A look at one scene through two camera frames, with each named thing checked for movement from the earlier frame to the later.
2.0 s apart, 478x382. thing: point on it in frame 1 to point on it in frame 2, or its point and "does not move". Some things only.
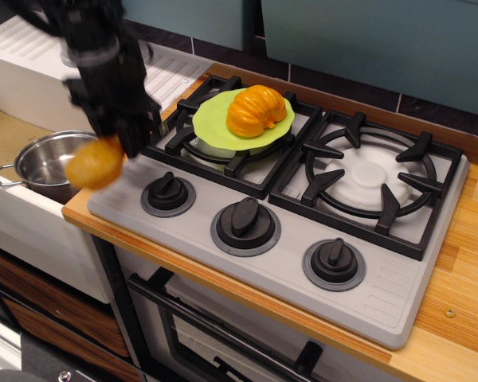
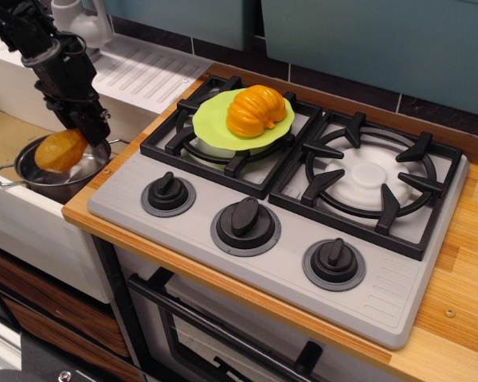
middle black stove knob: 246,228 does not move
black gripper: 113,95 to 66,75
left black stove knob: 168,196 does not move
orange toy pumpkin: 254,108 does not move
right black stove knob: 331,264 does not move
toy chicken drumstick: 96,163 to 60,151
